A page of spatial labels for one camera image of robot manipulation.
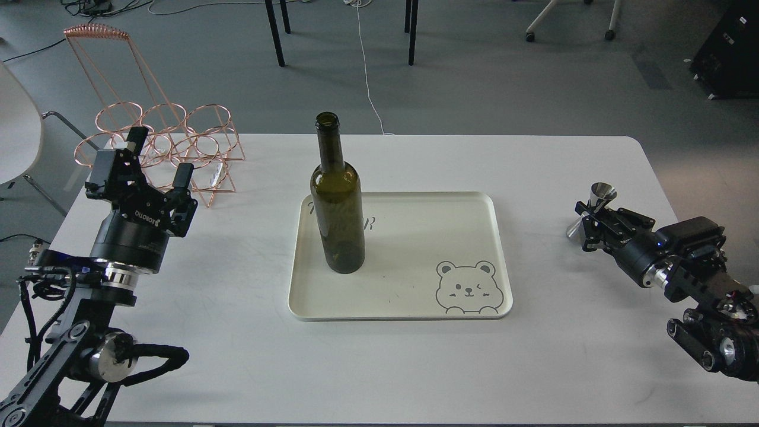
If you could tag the white office chair base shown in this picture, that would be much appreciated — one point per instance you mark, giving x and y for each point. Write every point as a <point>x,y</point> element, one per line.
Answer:
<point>571,18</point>

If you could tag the cream bear serving tray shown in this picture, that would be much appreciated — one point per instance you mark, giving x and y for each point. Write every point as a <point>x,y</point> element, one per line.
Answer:
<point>429,255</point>

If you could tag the black table legs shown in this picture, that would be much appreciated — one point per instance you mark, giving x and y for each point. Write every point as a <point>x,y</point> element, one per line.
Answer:
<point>338,35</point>

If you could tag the black equipment case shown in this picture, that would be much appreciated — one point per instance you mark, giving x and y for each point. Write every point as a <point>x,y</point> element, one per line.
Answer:
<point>727,62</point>

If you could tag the copper wire bottle rack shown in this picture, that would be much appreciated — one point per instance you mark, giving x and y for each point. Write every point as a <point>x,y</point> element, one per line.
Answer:
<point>131,95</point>

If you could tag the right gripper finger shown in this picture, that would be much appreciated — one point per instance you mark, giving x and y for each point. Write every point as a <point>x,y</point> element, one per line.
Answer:
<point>587,233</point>
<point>598,210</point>

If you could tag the dark green wine bottle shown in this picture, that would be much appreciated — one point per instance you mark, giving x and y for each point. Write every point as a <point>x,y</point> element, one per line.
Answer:
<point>336,196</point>

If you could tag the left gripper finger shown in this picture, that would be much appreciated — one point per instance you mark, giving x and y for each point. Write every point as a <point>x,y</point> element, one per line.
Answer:
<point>180,194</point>
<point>116,174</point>

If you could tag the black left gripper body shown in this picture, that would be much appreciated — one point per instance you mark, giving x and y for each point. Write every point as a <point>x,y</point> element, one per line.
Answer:
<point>140,223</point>

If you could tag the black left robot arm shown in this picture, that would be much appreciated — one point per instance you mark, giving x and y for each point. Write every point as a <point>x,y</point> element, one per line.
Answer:
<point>77,361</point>

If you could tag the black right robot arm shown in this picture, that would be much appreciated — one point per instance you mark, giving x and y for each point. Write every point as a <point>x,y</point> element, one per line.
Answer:
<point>685,260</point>

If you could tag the white chair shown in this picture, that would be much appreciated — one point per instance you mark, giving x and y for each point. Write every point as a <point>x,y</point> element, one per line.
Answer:
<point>22,134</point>

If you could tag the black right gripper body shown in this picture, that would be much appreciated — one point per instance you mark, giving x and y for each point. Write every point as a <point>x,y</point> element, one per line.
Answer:
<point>629,239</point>

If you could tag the steel double jigger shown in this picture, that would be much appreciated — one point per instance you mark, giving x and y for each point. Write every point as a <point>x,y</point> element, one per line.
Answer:
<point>600,196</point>

